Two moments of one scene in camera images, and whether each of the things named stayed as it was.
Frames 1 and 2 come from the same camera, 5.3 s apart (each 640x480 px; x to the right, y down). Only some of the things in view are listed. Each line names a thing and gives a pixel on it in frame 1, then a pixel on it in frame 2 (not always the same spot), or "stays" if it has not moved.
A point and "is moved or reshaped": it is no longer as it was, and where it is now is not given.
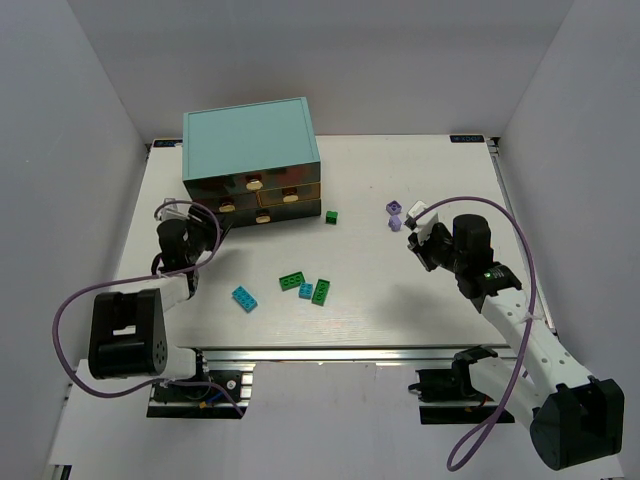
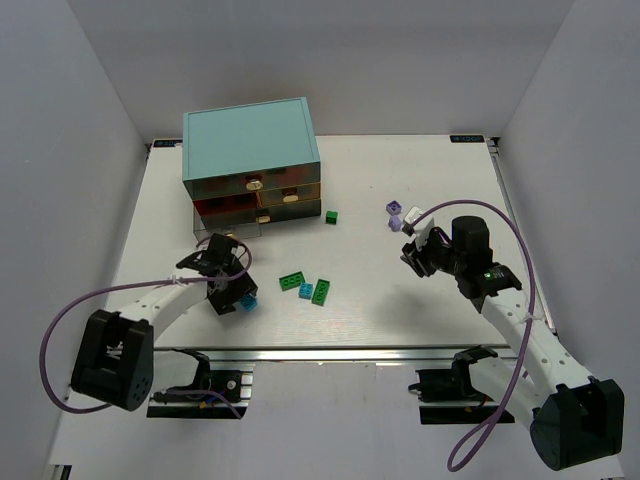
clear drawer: x=229 y=203 is moved or reshaped
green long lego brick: x=291 y=281 stays
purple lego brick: x=394 y=208 stays
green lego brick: x=321 y=292 stays
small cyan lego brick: x=305 y=290 stays
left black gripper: x=204 y=226 to x=232 y=292
